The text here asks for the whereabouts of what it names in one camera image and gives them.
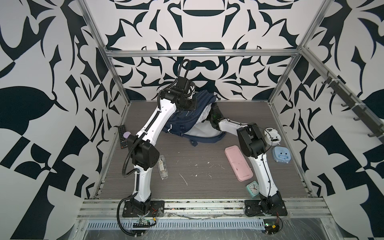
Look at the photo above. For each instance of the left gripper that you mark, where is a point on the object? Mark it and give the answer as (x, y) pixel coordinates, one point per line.
(193, 107)

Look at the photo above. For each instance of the navy blue student backpack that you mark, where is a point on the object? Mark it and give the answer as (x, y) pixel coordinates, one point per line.
(193, 125)

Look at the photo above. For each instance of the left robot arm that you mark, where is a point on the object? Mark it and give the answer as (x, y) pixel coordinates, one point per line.
(143, 155)

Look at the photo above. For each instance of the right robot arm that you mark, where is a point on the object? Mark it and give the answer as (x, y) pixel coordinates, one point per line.
(253, 145)

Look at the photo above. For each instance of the pink pencil case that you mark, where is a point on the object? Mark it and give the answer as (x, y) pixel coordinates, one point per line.
(238, 163)

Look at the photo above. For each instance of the clear plastic pen box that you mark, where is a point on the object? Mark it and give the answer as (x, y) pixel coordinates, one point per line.
(162, 167)

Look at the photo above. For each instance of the small purple bottle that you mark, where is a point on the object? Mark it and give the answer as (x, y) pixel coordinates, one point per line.
(126, 135)

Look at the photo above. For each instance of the black remote control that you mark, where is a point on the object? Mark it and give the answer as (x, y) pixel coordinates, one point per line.
(121, 131)

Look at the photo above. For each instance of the light blue small case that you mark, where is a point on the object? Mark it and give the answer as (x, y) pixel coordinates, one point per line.
(281, 154)

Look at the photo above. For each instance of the green square alarm clock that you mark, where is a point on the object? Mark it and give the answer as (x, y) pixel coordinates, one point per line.
(253, 189)

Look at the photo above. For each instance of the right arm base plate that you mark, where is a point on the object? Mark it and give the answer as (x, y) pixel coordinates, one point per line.
(255, 208)

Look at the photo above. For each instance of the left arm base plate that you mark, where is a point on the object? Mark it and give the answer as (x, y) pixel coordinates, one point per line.
(138, 209)

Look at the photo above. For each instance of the wall hook rail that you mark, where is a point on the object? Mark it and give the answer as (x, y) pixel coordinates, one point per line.
(361, 110)

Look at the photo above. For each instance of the aluminium frame rail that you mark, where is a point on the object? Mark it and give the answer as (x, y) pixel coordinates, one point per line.
(196, 208)

